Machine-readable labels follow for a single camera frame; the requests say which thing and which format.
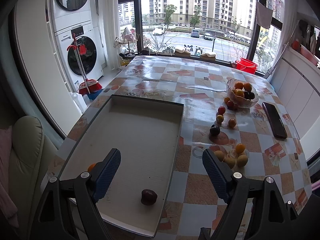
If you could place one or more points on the white cabinet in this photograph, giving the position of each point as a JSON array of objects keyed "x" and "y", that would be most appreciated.
[{"x": 296, "y": 82}]

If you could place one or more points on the dark plum on table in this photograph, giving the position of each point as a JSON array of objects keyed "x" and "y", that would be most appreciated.
[{"x": 214, "y": 130}]

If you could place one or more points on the dark plum in tray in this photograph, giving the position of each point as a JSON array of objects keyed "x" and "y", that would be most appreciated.
[{"x": 148, "y": 197}]

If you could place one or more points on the red cherry tomato fruit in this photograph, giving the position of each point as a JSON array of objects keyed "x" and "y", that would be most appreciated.
[{"x": 221, "y": 110}]

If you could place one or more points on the white washing machine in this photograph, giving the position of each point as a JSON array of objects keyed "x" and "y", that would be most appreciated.
[{"x": 81, "y": 35}]

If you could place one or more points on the red plastic bucket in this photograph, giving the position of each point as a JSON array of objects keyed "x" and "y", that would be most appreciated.
[{"x": 246, "y": 66}]

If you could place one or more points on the orange fruit in tray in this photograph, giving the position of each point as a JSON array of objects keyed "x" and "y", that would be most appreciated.
[{"x": 90, "y": 168}]

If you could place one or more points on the blue dustpan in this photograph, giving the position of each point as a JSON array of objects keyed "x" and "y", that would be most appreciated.
[{"x": 93, "y": 96}]

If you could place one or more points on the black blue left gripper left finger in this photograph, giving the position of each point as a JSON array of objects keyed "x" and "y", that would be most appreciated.
[{"x": 103, "y": 173}]

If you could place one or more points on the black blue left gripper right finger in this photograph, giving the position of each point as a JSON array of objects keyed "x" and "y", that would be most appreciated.
[{"x": 220, "y": 175}]

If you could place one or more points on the black smartphone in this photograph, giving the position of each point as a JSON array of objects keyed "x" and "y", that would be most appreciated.
[{"x": 275, "y": 121}]

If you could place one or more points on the yellow green fruit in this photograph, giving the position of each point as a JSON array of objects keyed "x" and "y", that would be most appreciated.
[
  {"x": 231, "y": 162},
  {"x": 220, "y": 155}
]

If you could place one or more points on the hanging grey towel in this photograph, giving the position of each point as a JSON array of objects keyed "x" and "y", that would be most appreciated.
[{"x": 263, "y": 16}]

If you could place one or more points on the yellow small fruit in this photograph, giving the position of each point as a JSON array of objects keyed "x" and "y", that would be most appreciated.
[{"x": 219, "y": 119}]

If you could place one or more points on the checkered tablecloth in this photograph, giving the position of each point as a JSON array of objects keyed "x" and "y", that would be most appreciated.
[{"x": 200, "y": 86}]

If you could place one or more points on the white dryer upper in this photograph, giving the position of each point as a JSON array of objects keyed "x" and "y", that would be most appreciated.
[{"x": 67, "y": 13}]

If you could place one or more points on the red broom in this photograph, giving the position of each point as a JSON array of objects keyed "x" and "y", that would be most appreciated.
[{"x": 88, "y": 85}]

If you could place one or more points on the white shallow tray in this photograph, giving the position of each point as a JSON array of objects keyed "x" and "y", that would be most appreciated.
[{"x": 146, "y": 132}]

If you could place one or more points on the glass fruit bowl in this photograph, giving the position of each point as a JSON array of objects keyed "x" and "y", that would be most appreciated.
[{"x": 241, "y": 93}]

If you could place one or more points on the beige sofa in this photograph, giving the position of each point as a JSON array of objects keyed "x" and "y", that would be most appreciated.
[{"x": 26, "y": 152}]

